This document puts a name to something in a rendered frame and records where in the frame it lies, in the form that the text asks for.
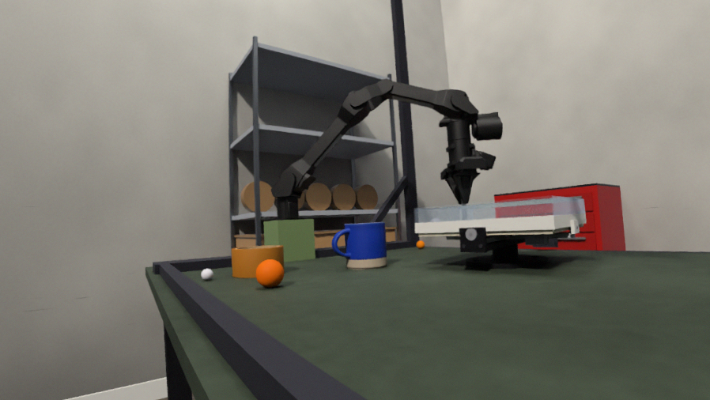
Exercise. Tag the white ball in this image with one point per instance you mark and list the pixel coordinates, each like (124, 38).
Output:
(207, 274)

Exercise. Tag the orange cylinder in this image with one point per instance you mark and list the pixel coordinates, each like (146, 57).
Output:
(246, 260)

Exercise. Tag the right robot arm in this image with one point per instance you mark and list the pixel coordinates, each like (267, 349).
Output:
(452, 103)

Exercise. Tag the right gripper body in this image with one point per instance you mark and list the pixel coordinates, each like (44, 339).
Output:
(459, 153)

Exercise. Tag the blue ceramic mug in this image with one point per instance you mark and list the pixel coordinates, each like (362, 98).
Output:
(366, 247)

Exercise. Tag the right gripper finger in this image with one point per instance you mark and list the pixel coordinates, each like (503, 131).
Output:
(452, 185)
(464, 183)

